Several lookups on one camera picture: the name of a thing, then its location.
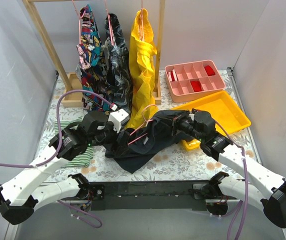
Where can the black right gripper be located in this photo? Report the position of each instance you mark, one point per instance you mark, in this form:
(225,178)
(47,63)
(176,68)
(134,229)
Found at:
(176,124)

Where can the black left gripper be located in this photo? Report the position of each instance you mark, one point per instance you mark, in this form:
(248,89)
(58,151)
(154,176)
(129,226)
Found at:
(120,139)

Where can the dark navy shorts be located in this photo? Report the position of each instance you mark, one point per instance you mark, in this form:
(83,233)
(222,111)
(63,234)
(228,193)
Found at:
(158,136)

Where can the pink wire hanger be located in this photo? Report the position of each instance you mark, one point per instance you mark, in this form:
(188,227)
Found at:
(145,122)

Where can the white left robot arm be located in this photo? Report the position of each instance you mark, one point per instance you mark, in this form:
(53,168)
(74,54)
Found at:
(21,196)

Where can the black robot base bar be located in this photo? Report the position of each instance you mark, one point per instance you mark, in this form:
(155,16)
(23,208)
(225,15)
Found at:
(156,195)

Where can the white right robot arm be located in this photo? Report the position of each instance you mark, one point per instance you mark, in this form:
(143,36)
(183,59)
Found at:
(261,187)

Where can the black floral print shorts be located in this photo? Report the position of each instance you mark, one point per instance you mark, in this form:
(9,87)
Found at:
(119,82)

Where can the yellow shorts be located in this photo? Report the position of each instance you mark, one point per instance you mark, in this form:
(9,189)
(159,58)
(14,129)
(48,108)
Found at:
(142,70)

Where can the colourful comic print shorts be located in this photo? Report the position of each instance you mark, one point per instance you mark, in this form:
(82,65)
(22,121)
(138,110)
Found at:
(92,68)

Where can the pink hanger under floral shorts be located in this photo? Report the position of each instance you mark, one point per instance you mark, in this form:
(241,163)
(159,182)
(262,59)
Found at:
(109,23)

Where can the pink hanger under yellow shorts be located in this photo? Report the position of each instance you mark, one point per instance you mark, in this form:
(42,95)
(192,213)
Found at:
(142,35)

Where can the green white striped cloth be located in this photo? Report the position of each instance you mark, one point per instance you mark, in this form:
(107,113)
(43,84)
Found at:
(84,159)

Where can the red rolled cloth front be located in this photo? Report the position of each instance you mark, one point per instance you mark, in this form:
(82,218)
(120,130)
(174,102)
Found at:
(196,86)

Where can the pink compartment organizer box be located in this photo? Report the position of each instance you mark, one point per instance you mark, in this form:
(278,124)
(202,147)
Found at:
(182,91)

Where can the floral patterned table mat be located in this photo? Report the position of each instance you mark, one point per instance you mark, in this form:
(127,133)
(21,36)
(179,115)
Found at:
(170,164)

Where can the yellow plastic tray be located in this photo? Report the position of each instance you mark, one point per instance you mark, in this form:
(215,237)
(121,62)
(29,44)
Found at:
(223,109)

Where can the red white rolled cloth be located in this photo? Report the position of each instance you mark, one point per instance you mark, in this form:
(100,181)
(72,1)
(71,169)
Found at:
(172,76)

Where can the red rolled cloth back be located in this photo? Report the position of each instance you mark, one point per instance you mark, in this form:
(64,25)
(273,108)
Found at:
(209,70)

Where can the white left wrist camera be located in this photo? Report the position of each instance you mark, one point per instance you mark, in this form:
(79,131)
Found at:
(119,117)

